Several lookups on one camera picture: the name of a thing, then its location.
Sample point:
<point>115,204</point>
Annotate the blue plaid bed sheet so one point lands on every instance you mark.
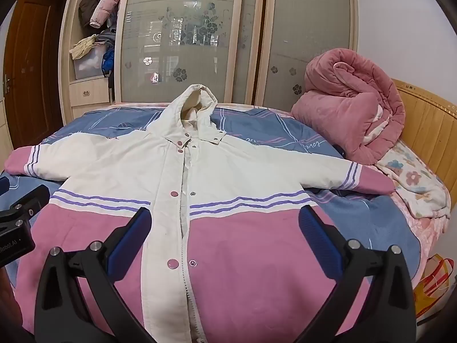
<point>271,128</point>

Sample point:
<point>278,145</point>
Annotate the wooden headboard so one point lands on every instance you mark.
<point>428,125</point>

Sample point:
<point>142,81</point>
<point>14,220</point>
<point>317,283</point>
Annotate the floral print blanket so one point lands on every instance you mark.
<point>410,178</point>

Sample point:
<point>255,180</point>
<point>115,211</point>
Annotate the dark hanging clothes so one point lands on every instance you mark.
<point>89,3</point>

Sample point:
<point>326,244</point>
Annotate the brown wooden door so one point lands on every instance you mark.
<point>32,78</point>

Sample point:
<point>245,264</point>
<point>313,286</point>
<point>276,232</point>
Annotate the grey clothes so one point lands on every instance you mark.
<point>106,37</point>

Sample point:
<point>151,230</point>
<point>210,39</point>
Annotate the pink puffer jacket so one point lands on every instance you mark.
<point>107,3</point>

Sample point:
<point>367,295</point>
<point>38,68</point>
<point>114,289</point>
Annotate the narrow frosted sliding wardrobe door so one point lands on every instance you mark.
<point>307,25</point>

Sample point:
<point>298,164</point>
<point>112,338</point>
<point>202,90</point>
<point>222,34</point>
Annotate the wide frosted sliding wardrobe door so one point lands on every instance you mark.
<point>178,25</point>

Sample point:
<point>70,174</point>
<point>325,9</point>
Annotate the yellow cloth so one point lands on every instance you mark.
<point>84,47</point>

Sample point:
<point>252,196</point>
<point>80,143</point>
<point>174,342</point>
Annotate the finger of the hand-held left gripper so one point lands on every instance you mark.
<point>34,198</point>

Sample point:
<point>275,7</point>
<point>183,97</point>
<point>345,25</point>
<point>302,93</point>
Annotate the small black object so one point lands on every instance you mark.
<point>340,151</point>

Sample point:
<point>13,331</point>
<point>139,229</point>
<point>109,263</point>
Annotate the blue garment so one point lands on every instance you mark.
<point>108,62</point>

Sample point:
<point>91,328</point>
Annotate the clear plastic storage box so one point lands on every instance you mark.
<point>87,66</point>

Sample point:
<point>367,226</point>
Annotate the beige wardrobe drawer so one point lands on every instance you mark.
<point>89,93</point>

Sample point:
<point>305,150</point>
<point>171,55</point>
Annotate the colourful printed bag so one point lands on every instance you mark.
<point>433,282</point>

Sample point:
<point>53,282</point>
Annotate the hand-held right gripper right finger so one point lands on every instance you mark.
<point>316,243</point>

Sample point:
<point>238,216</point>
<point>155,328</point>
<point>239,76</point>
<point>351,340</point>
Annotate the white and pink hooded jacket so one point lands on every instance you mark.
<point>232,243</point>

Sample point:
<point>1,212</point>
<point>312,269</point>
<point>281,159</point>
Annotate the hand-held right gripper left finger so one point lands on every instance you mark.
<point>130,243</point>

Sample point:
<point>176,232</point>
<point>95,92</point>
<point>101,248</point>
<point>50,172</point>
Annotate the beige wardrobe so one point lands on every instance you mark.
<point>246,43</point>

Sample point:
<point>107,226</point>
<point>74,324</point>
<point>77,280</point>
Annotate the pink rolled quilt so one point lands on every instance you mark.
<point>342,114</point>

